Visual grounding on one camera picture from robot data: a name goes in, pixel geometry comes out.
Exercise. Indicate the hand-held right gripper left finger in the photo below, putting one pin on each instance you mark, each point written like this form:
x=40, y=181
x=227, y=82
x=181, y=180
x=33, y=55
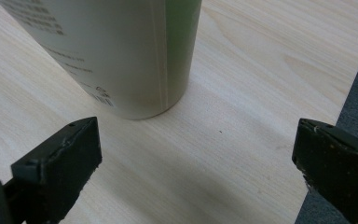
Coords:
x=62, y=161

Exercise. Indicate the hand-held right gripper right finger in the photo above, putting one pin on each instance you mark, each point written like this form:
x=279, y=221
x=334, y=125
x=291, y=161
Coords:
x=338, y=168

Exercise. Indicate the green pump bottle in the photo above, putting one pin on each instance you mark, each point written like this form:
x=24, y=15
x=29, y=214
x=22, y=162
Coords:
x=121, y=62

